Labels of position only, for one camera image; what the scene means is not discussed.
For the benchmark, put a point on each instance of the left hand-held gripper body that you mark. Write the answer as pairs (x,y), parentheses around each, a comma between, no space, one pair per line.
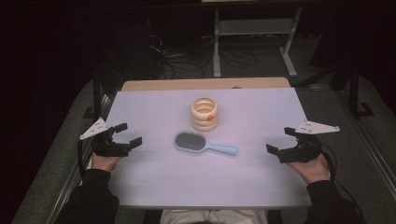
(107,147)

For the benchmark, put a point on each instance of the black metal stand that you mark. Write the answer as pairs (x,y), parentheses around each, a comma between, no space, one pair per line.
(97,93)
(355,93)

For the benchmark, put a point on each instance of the person's left hand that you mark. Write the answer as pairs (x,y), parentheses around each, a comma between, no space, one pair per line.
(104,161)

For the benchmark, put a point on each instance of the person's right hand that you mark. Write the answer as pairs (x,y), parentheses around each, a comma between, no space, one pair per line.
(311,171)

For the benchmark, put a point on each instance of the white metal table frame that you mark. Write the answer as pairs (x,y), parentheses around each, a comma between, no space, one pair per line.
(255,27)

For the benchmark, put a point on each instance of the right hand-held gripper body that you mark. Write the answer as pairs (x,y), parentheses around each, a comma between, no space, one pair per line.
(300,151)

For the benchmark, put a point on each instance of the cream ringed holder cup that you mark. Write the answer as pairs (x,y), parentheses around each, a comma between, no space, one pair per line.
(204,115)

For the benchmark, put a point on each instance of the person's lap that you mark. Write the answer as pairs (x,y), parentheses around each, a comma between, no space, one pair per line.
(214,216)

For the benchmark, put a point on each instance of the light blue hairbrush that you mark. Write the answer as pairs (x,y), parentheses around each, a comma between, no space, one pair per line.
(193,142)

